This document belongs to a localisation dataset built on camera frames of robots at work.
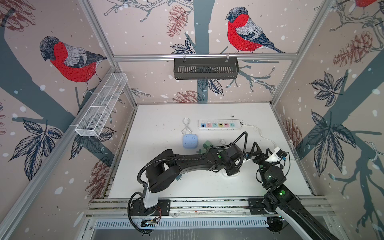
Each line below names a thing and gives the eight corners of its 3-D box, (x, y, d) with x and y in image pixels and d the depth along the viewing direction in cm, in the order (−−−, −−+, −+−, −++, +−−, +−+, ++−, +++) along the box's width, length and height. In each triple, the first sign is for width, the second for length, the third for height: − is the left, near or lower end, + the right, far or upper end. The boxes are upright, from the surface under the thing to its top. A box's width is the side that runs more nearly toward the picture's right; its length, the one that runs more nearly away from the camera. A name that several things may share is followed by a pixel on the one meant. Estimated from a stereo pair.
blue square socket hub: (182, 148, 97) (182, 146, 95) (183, 136, 104) (183, 133, 102) (197, 148, 97) (197, 146, 95) (197, 135, 104) (197, 133, 102)
